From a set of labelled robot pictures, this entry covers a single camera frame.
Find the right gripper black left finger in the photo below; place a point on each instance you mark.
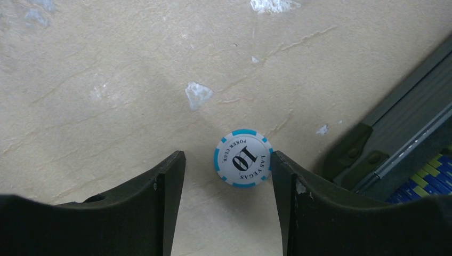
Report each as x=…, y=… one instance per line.
x=138, y=217

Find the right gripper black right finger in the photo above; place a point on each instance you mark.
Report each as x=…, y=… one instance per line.
x=318, y=217

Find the white teal chip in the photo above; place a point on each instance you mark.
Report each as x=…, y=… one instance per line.
x=242, y=158

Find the yellow blue chip stack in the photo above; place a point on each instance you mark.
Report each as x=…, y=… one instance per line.
x=434, y=178

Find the black poker chip case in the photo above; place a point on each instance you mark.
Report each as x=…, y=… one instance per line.
x=400, y=135

